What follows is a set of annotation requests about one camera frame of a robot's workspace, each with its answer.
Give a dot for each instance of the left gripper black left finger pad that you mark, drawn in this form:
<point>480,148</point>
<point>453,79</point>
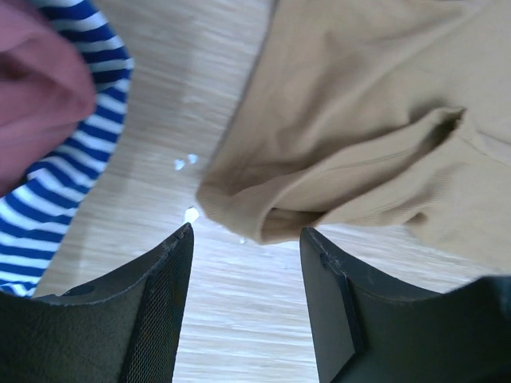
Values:
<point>122,327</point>

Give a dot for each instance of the red graphic tank top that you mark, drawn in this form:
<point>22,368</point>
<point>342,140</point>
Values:
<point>46,89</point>

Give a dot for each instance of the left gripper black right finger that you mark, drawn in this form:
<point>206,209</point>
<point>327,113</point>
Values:
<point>368,326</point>

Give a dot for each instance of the tan brown tank top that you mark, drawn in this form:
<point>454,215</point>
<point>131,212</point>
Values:
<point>374,114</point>

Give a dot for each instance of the blue white striped top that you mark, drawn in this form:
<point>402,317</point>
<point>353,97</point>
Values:
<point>36,216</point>

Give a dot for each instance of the small white scrap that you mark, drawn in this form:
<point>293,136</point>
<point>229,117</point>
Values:
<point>191,215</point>

